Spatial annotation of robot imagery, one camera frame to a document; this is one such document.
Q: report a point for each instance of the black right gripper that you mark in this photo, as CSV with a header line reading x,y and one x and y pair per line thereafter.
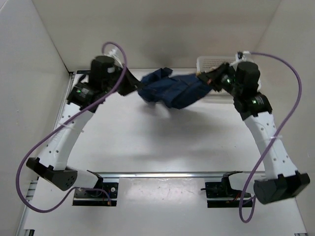
x,y
212,77

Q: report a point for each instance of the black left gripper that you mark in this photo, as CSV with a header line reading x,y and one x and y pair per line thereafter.
x,y
132,83

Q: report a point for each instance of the dark blue denim trousers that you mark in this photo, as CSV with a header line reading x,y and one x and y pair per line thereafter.
x,y
178,92

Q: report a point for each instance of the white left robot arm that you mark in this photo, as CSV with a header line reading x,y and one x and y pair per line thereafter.
x,y
87,94

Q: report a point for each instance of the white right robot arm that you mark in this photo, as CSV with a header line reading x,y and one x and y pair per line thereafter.
x,y
283,180

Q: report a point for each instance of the white plastic perforated basket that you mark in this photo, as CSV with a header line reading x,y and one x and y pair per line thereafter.
x,y
214,65

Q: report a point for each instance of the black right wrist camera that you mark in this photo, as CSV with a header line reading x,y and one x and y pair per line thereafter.
x,y
247,74

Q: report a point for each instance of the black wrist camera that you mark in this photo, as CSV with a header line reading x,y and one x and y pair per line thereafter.
x,y
247,74
101,67

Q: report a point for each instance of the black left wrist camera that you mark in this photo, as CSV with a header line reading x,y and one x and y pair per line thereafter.
x,y
101,67

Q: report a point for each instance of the aluminium frame rail left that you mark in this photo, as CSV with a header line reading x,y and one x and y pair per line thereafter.
x,y
64,96

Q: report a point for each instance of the aluminium frame rail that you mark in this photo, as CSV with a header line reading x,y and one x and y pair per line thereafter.
x,y
161,174
64,96

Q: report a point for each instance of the aluminium frame rail front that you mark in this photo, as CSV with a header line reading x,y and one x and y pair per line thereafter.
x,y
161,174

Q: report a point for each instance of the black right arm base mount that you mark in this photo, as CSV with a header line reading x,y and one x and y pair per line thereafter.
x,y
223,189

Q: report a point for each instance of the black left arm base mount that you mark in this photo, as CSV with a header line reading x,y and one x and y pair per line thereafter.
x,y
104,194

